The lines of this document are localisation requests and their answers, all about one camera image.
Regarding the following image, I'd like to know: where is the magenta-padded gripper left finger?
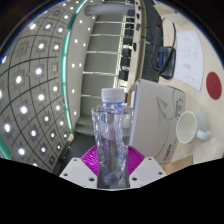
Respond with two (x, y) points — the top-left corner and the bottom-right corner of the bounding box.
(58, 145), (101, 190)

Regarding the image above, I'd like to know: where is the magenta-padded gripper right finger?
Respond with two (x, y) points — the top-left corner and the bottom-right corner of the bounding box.
(125, 145), (168, 189)

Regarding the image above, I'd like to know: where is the clear plastic water bottle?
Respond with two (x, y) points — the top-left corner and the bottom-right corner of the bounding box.
(91, 87), (135, 190)

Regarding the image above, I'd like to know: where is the white cardboard box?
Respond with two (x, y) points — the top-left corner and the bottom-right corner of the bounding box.
(127, 79), (187, 165)

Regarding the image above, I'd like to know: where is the white ceramic mug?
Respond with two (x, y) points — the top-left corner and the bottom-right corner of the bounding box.
(175, 110), (212, 145)

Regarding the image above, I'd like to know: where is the group of ceiling lights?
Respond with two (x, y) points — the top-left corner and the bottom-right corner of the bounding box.
(0, 0), (95, 168)

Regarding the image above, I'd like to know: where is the flat round red coaster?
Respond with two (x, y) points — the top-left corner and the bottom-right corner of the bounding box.
(205, 71), (223, 101)

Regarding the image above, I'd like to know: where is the black electronic device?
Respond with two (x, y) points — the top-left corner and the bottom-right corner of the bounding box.
(156, 46), (177, 81)

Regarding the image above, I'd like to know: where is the white paper sheet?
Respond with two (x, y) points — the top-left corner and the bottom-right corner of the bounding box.
(172, 30), (205, 92)

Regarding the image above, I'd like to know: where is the row of dark chairs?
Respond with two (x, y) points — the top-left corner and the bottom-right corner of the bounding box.
(117, 8), (138, 82)

